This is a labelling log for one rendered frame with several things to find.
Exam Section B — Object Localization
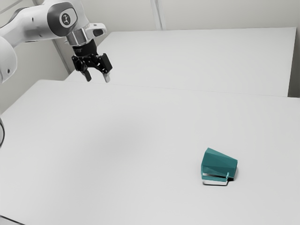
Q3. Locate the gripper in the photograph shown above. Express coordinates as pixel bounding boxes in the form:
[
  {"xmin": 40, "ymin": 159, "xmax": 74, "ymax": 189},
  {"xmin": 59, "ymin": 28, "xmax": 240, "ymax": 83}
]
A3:
[{"xmin": 71, "ymin": 39, "xmax": 113, "ymax": 83}]

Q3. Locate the teal faceted mug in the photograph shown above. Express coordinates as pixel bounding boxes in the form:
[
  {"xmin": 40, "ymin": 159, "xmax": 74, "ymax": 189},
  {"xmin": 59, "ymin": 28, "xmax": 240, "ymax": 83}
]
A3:
[{"xmin": 201, "ymin": 147, "xmax": 239, "ymax": 187}]

